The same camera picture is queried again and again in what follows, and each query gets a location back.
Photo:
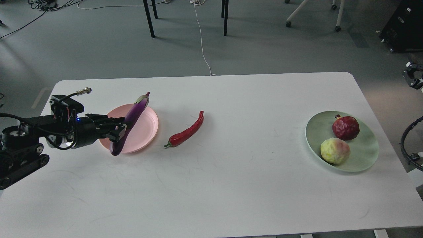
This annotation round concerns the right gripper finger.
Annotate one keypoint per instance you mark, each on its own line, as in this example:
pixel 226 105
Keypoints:
pixel 409 77

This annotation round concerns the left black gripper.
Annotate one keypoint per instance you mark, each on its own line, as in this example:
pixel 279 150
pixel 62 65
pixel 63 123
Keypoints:
pixel 92 127

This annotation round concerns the purple eggplant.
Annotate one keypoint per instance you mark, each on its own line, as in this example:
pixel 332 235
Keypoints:
pixel 130 120

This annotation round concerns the red pomegranate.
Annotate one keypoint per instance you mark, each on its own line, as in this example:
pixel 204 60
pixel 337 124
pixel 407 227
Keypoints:
pixel 345 127

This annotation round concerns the green pink peach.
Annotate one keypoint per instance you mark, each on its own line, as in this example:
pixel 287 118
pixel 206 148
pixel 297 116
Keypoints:
pixel 335 151

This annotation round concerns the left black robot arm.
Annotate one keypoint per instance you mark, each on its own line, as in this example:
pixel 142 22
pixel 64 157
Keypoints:
pixel 21 150

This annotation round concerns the pink plate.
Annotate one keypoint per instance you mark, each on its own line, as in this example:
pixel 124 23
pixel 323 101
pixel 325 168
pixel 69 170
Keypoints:
pixel 141 135

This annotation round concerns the black equipment case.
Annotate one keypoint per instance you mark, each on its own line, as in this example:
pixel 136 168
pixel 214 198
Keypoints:
pixel 404 30

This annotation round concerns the red chili pepper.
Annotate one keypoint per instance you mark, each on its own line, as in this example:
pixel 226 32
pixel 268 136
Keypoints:
pixel 177 139

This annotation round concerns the black table leg left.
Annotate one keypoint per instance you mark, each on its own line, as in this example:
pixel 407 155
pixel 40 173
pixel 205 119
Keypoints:
pixel 148 15

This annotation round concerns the black table leg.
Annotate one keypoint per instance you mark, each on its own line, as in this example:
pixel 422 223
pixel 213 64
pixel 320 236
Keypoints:
pixel 224 15
pixel 148 15

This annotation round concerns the black table leg right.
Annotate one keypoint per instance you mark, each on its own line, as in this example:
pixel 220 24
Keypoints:
pixel 224 15

